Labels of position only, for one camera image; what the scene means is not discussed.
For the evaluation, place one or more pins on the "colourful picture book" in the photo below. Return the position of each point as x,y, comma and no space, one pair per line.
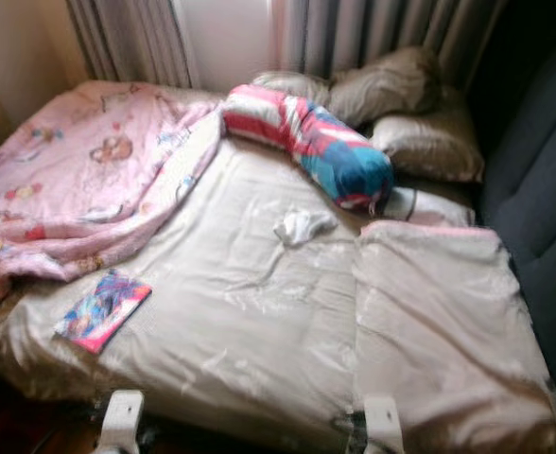
103,312

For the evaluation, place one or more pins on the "beige duvet with pink trim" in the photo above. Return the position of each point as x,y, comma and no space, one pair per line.
448,322

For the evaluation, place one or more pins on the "beige printed bed sheet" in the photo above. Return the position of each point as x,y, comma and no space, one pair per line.
240,322

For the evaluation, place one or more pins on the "crumpled white sock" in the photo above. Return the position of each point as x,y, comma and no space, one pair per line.
302,227

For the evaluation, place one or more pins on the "small white pillow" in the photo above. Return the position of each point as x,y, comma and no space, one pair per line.
434,206

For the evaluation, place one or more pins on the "red blue striped bolster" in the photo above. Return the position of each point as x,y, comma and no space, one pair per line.
316,142

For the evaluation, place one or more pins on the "beige pillow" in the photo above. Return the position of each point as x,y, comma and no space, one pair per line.
292,83
387,85
434,147

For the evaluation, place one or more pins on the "dark grey upholstered chair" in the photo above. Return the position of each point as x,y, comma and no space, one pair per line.
538,189

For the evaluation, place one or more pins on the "pink cartoon print blanket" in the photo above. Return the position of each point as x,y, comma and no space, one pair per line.
89,180

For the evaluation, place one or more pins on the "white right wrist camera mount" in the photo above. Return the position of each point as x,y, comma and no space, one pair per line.
384,424

